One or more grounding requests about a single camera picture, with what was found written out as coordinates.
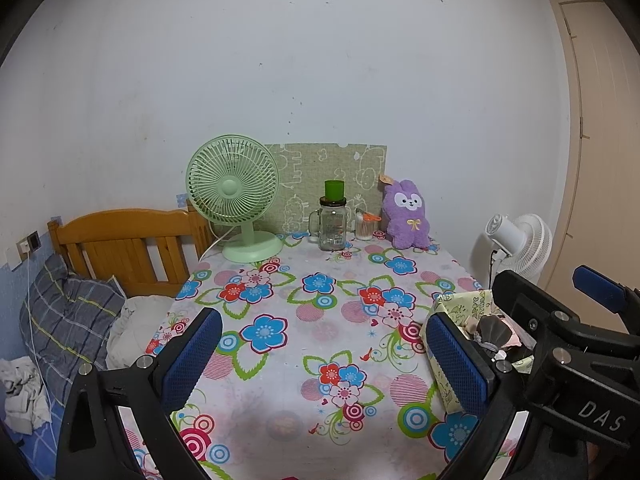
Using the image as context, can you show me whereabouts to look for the yellow-green patterned box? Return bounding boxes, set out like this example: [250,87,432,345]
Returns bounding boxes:
[421,287,538,413]

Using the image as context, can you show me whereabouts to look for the wooden bed headboard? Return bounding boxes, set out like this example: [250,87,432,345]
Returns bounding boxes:
[47,205,213,297]

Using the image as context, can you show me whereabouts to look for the green patterned board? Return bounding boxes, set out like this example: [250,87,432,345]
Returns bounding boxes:
[262,142,387,236]

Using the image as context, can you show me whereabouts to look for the white charging cable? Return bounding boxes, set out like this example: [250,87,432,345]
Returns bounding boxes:
[22,255,56,411]

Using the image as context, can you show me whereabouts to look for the wall socket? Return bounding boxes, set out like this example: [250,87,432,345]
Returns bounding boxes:
[16,230,42,260]

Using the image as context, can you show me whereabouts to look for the cotton swab jar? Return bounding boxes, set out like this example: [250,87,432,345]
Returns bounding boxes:
[354,208,381,241]

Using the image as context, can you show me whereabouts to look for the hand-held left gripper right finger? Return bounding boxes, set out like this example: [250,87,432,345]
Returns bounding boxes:
[425,311,543,480]

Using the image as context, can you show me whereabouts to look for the white fan cord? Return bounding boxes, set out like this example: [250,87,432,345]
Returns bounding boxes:
[200,230,236,263]

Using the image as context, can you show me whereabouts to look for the purple plush bunny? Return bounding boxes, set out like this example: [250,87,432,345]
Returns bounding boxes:
[378,173,433,250]

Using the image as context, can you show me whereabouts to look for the green desk fan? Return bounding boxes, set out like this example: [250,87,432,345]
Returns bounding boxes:
[186,134,285,263]

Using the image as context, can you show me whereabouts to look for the white floor fan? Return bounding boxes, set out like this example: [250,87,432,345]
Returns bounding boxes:
[486,213,553,286]

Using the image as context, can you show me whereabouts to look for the glass jar mug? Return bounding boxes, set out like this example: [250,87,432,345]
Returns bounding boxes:
[308,196,349,252]

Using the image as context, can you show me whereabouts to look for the pink cartoon packet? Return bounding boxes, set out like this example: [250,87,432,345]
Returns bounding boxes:
[495,312,523,348]

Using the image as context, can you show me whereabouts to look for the crumpled grey white cloth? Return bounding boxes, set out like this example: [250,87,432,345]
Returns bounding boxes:
[0,356,51,433]

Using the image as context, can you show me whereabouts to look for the beige door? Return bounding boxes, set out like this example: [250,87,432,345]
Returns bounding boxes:
[540,0,640,311]

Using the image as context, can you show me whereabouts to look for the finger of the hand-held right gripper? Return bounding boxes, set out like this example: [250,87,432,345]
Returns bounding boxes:
[492,270,593,401]
[572,266,640,341]

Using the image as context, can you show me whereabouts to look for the blue checked bed sheet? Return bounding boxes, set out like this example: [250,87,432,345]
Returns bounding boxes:
[0,400,66,480]

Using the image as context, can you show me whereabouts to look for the white bedding cloth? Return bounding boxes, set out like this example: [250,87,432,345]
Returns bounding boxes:
[106,296,171,371]

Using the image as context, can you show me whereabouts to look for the grey plaid pillow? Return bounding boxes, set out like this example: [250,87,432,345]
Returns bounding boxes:
[20,254,126,403]

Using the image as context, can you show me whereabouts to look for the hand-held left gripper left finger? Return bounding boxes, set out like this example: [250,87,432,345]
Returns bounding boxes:
[56,307,224,480]

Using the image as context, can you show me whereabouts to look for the floral tablecloth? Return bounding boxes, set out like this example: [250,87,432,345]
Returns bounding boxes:
[112,230,531,480]

